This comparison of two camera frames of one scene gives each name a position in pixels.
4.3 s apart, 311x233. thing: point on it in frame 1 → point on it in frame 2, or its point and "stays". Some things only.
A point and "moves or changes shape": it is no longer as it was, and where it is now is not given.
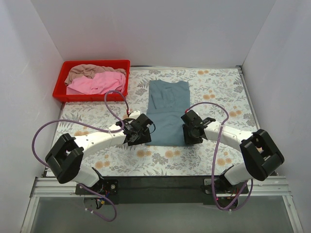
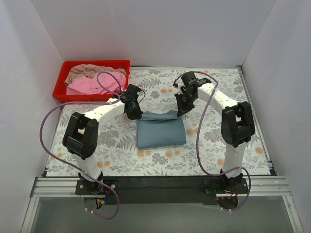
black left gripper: x=145 y=132 → x=133 y=111
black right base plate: x=223 y=187 stays
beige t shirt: x=89 y=71 stays
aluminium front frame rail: x=65 y=187 stays
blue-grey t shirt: x=167 y=102 moves or changes shape
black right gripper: x=188 y=133 → x=184 y=103
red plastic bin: x=60 y=90 stays
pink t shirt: x=99 y=83 stays
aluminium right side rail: x=239 y=67 stays
